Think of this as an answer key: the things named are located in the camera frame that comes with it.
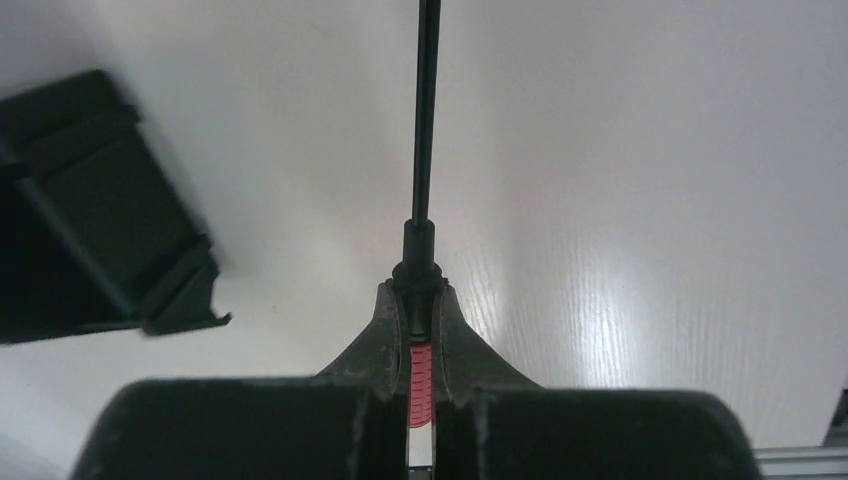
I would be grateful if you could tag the black plastic bin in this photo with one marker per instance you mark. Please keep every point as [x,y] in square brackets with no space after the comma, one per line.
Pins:
[93,236]

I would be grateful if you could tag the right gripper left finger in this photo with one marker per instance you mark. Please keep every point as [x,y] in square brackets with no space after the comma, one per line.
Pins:
[376,358]

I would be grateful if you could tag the red handled screwdriver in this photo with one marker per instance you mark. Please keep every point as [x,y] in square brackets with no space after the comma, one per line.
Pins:
[417,278]

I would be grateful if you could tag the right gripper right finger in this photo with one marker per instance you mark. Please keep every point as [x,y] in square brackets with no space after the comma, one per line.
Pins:
[462,361]

